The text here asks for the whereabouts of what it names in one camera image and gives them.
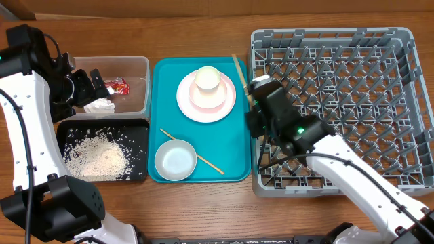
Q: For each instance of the clear plastic bin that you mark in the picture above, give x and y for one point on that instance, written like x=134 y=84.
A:
x=137 y=74

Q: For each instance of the grey dishwasher rack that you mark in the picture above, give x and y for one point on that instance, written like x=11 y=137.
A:
x=365 y=82

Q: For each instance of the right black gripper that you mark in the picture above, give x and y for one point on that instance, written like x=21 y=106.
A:
x=251 y=125

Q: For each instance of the cardboard backdrop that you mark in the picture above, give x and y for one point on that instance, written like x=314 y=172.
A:
x=34 y=9

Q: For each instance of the white rice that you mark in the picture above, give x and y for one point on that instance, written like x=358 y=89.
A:
x=96 y=157

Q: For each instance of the white napkin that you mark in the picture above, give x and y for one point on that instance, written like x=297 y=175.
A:
x=101 y=105

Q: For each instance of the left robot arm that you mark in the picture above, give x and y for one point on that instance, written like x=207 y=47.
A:
x=37 y=91

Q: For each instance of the white cup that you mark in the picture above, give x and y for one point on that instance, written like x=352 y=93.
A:
x=207 y=78

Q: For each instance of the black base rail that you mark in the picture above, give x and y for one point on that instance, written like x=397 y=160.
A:
x=296 y=239

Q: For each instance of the red foil wrapper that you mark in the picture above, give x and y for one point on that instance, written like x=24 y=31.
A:
x=117 y=86

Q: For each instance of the large white plate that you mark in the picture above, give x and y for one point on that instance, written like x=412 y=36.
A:
x=203 y=115

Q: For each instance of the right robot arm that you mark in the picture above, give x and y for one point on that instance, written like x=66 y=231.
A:
x=397 y=217

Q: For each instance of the black plastic tray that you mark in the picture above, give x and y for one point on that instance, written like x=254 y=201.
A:
x=135 y=132

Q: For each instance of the teal serving tray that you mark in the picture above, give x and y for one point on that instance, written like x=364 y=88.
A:
x=224 y=143

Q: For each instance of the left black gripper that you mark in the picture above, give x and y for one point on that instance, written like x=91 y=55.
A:
x=87 y=92

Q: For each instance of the white bowl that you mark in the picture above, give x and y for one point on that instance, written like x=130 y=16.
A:
x=175 y=160

